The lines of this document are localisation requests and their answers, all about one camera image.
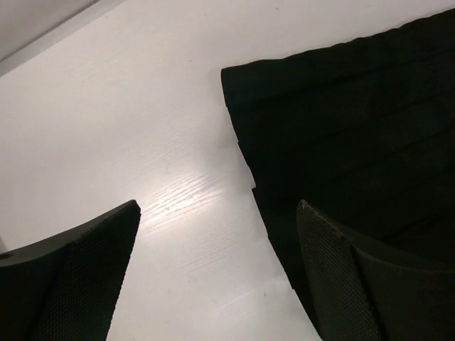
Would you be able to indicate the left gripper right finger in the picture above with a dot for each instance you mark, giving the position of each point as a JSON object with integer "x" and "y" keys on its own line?
{"x": 365, "y": 289}

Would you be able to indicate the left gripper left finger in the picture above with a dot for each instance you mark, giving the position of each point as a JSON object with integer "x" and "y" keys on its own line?
{"x": 66, "y": 287}

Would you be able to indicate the black pleated skirt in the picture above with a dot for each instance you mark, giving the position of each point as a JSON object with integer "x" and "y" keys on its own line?
{"x": 363, "y": 131}

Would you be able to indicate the aluminium table frame rail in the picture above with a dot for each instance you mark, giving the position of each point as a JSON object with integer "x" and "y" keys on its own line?
{"x": 30, "y": 27}

